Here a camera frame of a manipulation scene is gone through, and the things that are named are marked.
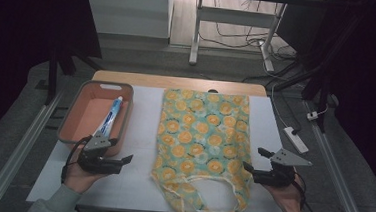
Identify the person's left hand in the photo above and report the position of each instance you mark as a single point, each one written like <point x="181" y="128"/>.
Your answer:
<point x="80" y="178"/>

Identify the person's right hand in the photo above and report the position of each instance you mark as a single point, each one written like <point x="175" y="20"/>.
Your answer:
<point x="288" y="198"/>

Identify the black metal stand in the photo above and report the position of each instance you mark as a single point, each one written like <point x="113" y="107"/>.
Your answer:
<point x="324" y="92"/>
<point x="52" y="76"/>

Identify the white power strip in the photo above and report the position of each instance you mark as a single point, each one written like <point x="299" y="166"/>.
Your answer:
<point x="295" y="139"/>

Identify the orange plastic basket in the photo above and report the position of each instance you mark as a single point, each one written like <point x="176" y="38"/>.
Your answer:
<point x="88" y="115"/>

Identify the black table grommet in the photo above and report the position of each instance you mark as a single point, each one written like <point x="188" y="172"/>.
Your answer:
<point x="212" y="91"/>

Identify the blue and white toothpaste tube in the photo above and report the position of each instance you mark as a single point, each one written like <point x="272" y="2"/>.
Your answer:
<point x="110" y="119"/>

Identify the white table mat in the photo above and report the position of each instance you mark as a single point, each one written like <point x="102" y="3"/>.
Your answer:
<point x="141" y="122"/>

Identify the dark curtain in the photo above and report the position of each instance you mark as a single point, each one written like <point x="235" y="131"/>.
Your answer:
<point x="24" y="24"/>
<point x="369" y="65"/>

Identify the white plug adapter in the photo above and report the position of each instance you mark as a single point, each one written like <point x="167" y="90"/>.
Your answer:
<point x="312" y="115"/>

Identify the orange-print green cloth bag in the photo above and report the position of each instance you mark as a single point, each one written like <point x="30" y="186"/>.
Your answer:
<point x="204" y="137"/>

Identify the aluminium floor rail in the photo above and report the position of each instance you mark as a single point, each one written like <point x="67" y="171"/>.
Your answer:
<point x="334" y="176"/>
<point x="19" y="147"/>

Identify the white cabinet panel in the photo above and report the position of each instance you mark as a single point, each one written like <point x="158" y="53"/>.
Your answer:
<point x="126" y="9"/>

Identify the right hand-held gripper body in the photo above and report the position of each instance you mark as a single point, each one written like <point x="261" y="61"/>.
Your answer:
<point x="289" y="158"/>

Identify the white desk frame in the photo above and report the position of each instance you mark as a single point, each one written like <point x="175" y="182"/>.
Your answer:
<point x="235" y="17"/>

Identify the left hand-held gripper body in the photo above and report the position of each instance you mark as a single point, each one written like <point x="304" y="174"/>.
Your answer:
<point x="98" y="142"/>

